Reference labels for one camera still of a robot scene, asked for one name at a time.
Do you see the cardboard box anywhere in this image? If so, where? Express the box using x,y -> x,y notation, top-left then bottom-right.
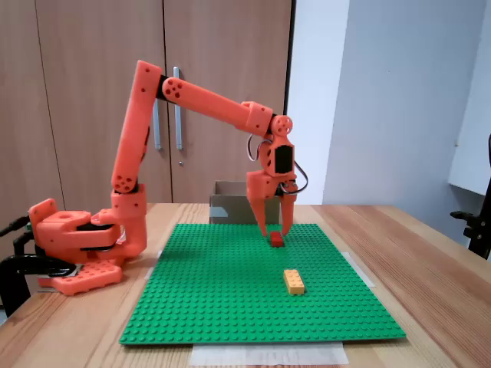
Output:
209,180 -> 282,225

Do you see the yellow lego block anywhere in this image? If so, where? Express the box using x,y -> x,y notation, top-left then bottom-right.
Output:
283,268 -> 307,296

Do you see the green lego baseplate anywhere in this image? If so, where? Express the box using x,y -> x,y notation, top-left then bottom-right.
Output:
119,223 -> 407,347

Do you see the masking tape strip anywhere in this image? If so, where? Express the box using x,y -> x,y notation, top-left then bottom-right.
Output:
190,342 -> 350,366
343,251 -> 376,288
143,249 -> 164,281

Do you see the black chair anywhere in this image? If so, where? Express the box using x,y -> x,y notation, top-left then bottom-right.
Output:
450,133 -> 491,261

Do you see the white cabinet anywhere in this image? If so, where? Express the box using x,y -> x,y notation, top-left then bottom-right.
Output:
447,0 -> 491,197

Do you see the brown wooden cabinet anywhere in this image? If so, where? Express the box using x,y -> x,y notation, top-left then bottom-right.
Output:
0,0 -> 297,246

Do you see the black table clamp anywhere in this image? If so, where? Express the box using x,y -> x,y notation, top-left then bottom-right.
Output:
0,252 -> 77,318

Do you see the gripper servo cable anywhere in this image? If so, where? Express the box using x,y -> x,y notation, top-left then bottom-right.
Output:
246,133 -> 309,195

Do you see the silver cabinet handle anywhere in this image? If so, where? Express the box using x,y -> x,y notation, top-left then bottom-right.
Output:
152,99 -> 162,151
173,66 -> 183,151

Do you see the black cable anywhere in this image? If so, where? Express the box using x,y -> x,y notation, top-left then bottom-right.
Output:
0,215 -> 32,237
12,228 -> 38,256

